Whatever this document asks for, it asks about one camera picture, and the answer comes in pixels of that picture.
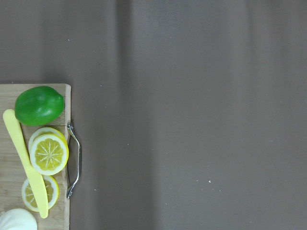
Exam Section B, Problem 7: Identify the lower hidden lemon slice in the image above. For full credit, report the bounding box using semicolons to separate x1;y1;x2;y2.
28;127;66;150

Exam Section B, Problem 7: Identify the upper lemon slice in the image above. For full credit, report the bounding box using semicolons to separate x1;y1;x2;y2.
29;134;69;175

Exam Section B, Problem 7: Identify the green toy lime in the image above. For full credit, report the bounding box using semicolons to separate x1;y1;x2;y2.
14;86;64;126

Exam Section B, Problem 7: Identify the lemon slice under knife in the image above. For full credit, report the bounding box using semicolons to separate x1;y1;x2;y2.
21;175;59;212

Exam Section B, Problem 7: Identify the yellow plastic knife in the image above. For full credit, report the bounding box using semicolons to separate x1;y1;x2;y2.
3;109;48;219

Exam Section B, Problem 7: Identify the white toy bun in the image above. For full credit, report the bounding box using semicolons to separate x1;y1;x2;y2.
0;208;37;230

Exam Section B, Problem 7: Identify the metal board handle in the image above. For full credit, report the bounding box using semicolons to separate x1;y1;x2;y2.
66;122;82;199

